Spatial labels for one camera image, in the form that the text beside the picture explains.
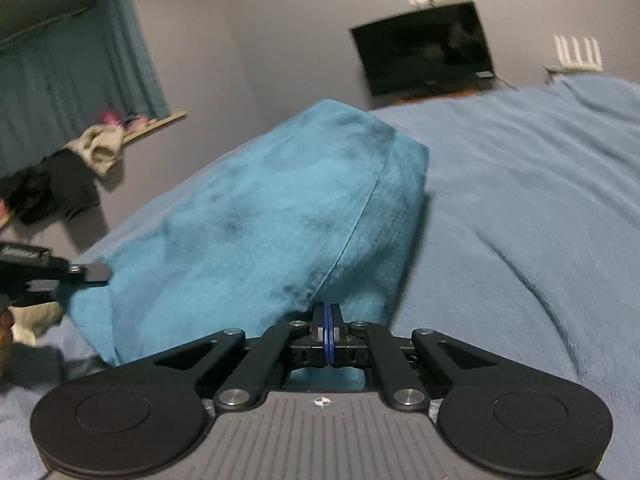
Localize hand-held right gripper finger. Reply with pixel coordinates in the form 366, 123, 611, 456
328, 304, 507, 414
154, 303, 331, 409

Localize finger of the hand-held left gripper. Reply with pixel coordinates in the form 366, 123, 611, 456
67, 261, 112, 287

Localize teal hooded jacket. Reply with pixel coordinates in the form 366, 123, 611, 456
67, 99, 431, 393

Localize person's left hand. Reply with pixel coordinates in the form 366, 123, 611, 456
0, 307, 14, 376

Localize small beige cloth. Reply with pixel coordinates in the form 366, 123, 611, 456
9, 303, 65, 347

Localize black hanging garment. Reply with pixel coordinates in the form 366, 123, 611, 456
0, 149, 102, 227

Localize beige crumpled garment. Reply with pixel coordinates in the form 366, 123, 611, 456
64, 124, 125, 179

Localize pink cloth items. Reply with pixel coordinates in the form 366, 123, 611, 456
98, 109, 157, 133

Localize beige window sill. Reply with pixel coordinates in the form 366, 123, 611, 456
120, 111, 189, 145

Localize teal window curtain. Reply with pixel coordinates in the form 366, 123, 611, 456
0, 0, 172, 178

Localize light blue bed blanket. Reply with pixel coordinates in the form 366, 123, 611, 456
0, 74, 640, 480

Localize wooden television stand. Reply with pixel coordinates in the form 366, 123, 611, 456
392, 86, 503, 105

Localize white router with antennas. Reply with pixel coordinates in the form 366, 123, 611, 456
544, 34, 607, 84

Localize black wall television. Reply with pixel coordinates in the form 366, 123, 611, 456
349, 0, 497, 98

